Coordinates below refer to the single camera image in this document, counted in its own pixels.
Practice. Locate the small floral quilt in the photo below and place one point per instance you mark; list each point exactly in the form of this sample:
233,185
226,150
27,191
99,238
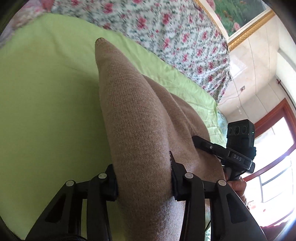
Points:
179,32

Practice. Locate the red wooden window frame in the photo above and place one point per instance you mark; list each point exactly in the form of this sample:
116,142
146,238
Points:
274,138

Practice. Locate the beige knit sweater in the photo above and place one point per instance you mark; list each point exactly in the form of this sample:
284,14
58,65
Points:
146,125

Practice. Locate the green bed sheet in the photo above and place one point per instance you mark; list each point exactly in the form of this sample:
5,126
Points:
52,129

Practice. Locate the person's right hand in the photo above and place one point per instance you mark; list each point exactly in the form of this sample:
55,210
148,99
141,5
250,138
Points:
238,186

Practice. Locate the framed landscape painting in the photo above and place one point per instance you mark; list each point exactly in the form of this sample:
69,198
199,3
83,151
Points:
237,20

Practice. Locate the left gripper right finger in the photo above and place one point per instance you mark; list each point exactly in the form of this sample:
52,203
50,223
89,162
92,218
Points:
230,218

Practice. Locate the large floral pillow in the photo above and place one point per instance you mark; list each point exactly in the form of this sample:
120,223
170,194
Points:
31,10

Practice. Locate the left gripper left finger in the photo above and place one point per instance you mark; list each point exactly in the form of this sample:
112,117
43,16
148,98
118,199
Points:
78,211

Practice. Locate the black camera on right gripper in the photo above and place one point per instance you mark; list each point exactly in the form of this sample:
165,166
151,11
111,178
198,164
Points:
240,137

